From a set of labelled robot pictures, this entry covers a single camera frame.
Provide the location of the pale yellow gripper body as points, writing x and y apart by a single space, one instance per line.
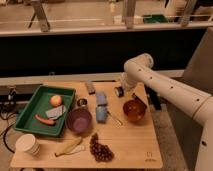
126 88

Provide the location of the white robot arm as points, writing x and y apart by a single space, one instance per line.
195 103

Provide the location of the brown wooden bowl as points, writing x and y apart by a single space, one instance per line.
134 110

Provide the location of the purple bowl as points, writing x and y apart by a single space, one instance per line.
78 120

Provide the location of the black tape roll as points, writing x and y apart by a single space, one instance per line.
119 91

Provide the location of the black marker pen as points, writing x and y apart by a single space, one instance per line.
138 99

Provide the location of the blue sponge block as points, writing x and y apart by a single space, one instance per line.
101 98

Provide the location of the metal spoon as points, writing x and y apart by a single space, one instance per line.
115 119

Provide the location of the small metal cup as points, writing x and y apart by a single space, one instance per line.
82 102

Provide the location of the dark red grape bunch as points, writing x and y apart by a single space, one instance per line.
101 153

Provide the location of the red yellow apple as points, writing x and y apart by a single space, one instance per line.
56 100

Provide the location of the green box in background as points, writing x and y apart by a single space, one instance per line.
155 18

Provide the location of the grey cloth piece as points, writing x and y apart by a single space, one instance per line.
56 112

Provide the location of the yellow banana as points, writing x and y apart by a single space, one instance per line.
67 147

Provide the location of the red sausage toy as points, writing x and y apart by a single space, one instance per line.
44 121

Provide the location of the green plastic tray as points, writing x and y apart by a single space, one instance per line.
40 104

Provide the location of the white paper cup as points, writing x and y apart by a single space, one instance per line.
28 144

